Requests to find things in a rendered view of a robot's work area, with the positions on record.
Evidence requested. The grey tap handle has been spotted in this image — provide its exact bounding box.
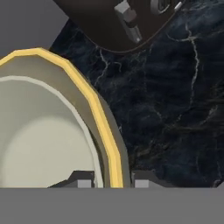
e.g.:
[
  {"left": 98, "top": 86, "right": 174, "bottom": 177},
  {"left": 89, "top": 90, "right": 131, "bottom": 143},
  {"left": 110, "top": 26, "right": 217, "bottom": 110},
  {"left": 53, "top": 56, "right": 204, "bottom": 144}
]
[{"left": 150, "top": 0, "right": 186, "bottom": 16}]

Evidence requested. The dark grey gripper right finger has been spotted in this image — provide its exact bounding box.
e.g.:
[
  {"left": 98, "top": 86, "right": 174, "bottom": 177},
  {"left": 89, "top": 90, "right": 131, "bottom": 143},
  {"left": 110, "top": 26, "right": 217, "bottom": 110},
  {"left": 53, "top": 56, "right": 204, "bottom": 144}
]
[{"left": 130, "top": 170, "right": 176, "bottom": 189}]

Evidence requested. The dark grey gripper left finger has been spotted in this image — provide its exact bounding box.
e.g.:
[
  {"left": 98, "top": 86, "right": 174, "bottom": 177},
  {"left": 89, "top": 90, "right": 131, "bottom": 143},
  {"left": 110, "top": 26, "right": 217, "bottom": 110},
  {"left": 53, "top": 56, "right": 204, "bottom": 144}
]
[{"left": 47, "top": 170, "right": 96, "bottom": 189}]

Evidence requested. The pale grey bowl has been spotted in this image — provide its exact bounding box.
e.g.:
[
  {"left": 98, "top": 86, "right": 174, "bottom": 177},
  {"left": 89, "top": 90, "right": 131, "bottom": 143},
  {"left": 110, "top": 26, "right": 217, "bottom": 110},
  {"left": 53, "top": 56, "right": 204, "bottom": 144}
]
[{"left": 0, "top": 74, "right": 105, "bottom": 189}]

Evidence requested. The grey tap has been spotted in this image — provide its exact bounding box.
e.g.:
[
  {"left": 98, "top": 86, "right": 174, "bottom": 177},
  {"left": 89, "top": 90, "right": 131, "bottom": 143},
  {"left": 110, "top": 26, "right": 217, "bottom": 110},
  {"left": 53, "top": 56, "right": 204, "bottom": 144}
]
[{"left": 113, "top": 0, "right": 144, "bottom": 45}]

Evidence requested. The dark brown sink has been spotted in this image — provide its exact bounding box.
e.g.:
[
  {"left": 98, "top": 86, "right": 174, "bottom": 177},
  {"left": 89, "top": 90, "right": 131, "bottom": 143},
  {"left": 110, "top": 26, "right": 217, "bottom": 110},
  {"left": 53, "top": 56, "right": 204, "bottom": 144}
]
[{"left": 52, "top": 0, "right": 194, "bottom": 55}]

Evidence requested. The yellow-rimmed olive bowl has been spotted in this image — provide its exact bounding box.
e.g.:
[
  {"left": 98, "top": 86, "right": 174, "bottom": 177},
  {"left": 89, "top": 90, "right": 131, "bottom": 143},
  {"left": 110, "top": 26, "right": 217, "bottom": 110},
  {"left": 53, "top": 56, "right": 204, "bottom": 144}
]
[{"left": 0, "top": 46, "right": 131, "bottom": 189}]

